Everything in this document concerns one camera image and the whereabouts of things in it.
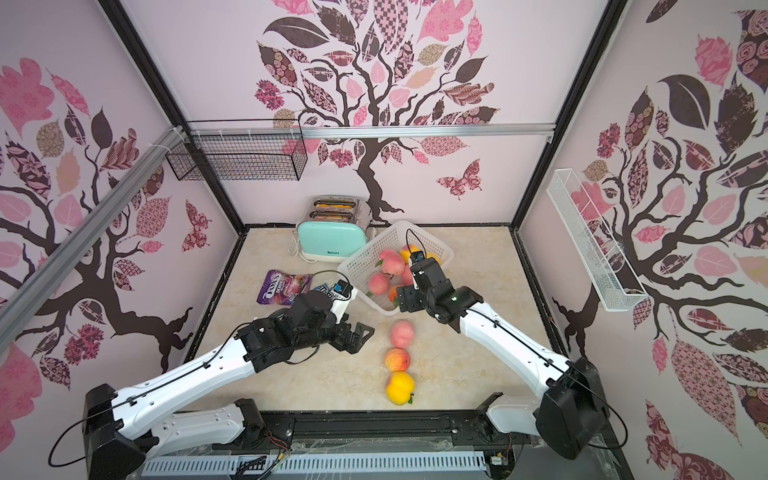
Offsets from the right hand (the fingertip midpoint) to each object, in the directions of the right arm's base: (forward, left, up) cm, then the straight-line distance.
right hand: (413, 294), depth 81 cm
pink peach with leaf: (+19, +7, -6) cm, 21 cm away
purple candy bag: (+12, +44, -13) cm, 48 cm away
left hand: (-11, +15, +2) cm, 19 cm away
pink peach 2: (+10, +10, -9) cm, 17 cm away
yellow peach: (+23, +1, -10) cm, 25 cm away
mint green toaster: (+28, +26, -1) cm, 38 cm away
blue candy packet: (+12, +29, -15) cm, 35 cm away
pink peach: (+15, +5, -5) cm, 16 cm away
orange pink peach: (-14, +5, -10) cm, 18 cm away
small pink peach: (+12, +1, -8) cm, 15 cm away
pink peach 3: (-8, +3, -9) cm, 12 cm away
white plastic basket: (+19, +17, -10) cm, 28 cm away
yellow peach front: (-22, +5, -11) cm, 25 cm away
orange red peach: (+7, +6, -11) cm, 14 cm away
